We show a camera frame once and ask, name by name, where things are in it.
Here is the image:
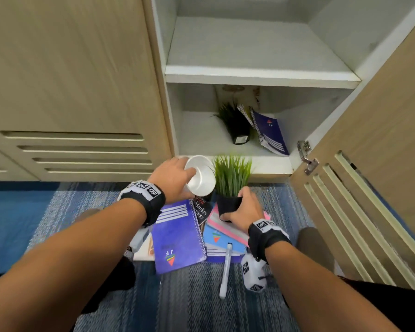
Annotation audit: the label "person's left hand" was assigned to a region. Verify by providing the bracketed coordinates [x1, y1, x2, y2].
[148, 157, 197, 204]

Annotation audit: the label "person's right hand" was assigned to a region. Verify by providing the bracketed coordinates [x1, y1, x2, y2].
[220, 185, 265, 234]

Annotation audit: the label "pink spiral notebook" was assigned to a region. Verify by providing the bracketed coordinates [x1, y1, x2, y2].
[207, 203, 271, 248]

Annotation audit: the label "white cup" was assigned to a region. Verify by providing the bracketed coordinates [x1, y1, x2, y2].
[184, 154, 217, 197]

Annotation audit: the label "light blue spiral notebook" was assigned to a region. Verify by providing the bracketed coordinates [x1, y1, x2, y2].
[202, 223, 248, 255]

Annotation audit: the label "artificial grass plant black pot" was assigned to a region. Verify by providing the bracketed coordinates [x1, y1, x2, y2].
[213, 154, 253, 222]
[213, 101, 252, 146]

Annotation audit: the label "black cover book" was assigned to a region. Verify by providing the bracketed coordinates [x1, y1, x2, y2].
[192, 195, 213, 225]

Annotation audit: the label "dark blue spiral notebook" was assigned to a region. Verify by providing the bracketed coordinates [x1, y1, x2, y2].
[151, 199, 208, 275]
[249, 107, 290, 158]
[204, 249, 244, 264]

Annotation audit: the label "white marker pen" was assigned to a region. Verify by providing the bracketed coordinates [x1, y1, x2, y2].
[219, 242, 233, 300]

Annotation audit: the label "beige paperback book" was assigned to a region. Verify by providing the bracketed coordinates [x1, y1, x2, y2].
[133, 233, 156, 261]

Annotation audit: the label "beige wooden cabinet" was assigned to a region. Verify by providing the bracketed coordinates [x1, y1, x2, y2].
[142, 0, 415, 184]

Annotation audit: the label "person's right forearm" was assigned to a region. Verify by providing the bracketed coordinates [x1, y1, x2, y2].
[264, 240, 402, 332]

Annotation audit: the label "person's left forearm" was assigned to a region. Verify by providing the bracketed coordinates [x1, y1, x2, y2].
[0, 198, 148, 332]

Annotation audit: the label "person's right brown shoe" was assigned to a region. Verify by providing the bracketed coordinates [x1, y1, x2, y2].
[295, 227, 335, 273]

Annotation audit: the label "person's brown shoe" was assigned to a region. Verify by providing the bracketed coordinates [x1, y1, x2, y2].
[74, 208, 101, 224]
[295, 227, 335, 273]

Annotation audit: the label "person's left brown shoe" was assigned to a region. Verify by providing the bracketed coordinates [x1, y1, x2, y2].
[74, 208, 101, 224]

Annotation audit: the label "slatted wooden cabinet door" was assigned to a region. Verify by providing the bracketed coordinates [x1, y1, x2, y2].
[0, 141, 39, 182]
[0, 0, 172, 182]
[290, 10, 415, 294]

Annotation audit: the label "person's black trousers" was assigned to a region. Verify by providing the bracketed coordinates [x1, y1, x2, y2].
[0, 255, 415, 332]

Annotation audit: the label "metal door hinge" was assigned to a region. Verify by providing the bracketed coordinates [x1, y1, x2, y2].
[296, 140, 320, 176]

